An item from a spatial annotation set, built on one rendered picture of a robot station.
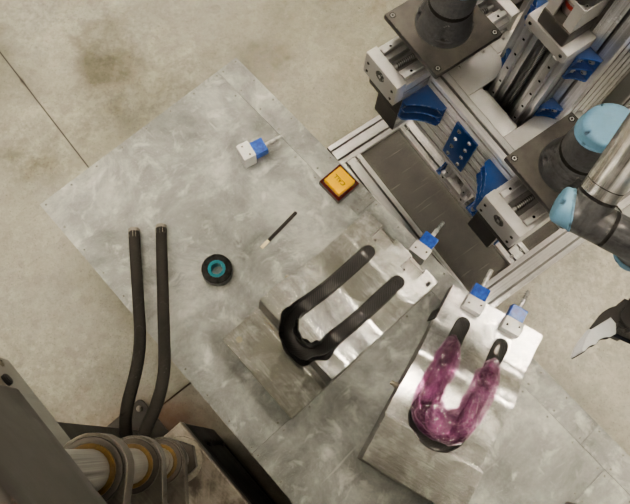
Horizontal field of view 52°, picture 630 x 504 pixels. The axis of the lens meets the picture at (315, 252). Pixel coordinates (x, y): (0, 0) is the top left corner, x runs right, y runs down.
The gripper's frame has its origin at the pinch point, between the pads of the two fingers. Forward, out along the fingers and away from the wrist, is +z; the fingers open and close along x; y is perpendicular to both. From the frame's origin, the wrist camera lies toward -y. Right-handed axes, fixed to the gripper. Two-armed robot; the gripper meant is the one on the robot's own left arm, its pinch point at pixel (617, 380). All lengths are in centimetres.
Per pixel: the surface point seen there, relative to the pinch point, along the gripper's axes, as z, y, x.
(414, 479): 27, 52, 19
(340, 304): -2, 50, 54
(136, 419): 53, 130, 113
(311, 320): 6, 45, 57
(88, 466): 48, -27, 58
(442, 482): 24, 53, 13
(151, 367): 35, 131, 119
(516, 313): -22, 57, 14
